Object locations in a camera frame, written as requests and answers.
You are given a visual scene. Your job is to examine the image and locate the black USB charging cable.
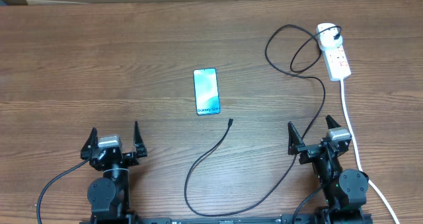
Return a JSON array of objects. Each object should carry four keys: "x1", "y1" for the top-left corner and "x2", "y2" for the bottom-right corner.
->
[{"x1": 184, "y1": 24, "x2": 343, "y2": 217}]

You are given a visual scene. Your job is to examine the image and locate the white USB wall charger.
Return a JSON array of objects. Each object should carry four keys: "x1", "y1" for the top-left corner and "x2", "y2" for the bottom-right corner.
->
[{"x1": 316, "y1": 22, "x2": 343, "y2": 51}]

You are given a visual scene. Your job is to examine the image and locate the white power strip cord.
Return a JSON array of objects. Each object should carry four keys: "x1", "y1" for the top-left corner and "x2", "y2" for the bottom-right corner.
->
[{"x1": 339, "y1": 79, "x2": 401, "y2": 224}]

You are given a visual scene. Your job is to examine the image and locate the blue-screen Samsung smartphone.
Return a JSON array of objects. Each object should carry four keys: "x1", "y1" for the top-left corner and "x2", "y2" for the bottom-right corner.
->
[{"x1": 193, "y1": 68, "x2": 221, "y2": 116}]

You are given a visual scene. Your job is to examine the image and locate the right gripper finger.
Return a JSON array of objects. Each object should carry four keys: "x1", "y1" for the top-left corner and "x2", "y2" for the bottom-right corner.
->
[
  {"x1": 325, "y1": 115, "x2": 341, "y2": 130},
  {"x1": 288, "y1": 122, "x2": 305, "y2": 155}
]

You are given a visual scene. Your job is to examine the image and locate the white power extension strip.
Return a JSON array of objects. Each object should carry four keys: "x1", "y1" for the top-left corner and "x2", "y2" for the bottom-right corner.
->
[{"x1": 323, "y1": 46, "x2": 352, "y2": 81}]

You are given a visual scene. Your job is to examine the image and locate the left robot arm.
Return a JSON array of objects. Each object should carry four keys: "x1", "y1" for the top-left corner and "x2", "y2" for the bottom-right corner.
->
[{"x1": 81, "y1": 123, "x2": 147, "y2": 223}]

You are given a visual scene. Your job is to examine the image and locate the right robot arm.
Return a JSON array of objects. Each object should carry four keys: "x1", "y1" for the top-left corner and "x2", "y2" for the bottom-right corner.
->
[{"x1": 286, "y1": 115, "x2": 373, "y2": 223}]

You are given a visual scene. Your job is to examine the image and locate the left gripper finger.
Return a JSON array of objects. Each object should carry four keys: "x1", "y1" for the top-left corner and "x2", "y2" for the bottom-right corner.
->
[
  {"x1": 81, "y1": 128, "x2": 98, "y2": 159},
  {"x1": 134, "y1": 121, "x2": 147, "y2": 157}
]

